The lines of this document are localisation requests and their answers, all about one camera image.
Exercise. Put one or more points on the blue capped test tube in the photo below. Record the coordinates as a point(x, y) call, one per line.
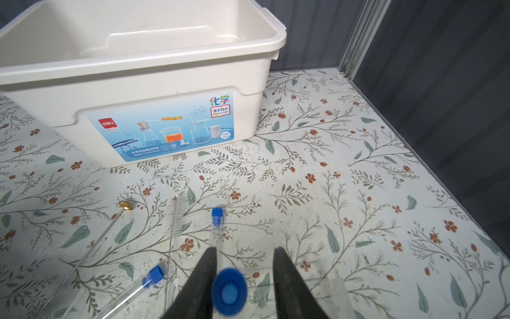
point(229, 292)
point(216, 230)
point(140, 286)

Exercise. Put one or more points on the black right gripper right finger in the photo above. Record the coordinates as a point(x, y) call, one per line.
point(293, 297)

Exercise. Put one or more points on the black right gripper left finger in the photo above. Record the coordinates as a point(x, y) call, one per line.
point(194, 300)

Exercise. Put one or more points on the wire test tube brush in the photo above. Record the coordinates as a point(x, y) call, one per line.
point(177, 213)

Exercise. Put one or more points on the white plastic storage bin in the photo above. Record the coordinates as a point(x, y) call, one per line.
point(128, 81)

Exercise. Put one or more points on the clear plastic test tube rack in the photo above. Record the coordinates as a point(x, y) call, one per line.
point(330, 294)

